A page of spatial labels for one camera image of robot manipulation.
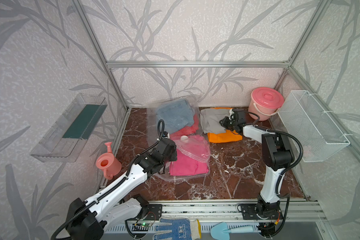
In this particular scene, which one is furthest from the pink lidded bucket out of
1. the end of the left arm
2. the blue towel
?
the end of the left arm

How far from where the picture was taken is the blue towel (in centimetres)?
101

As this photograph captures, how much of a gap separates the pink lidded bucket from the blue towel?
444 mm

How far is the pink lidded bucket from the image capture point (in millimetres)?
1009
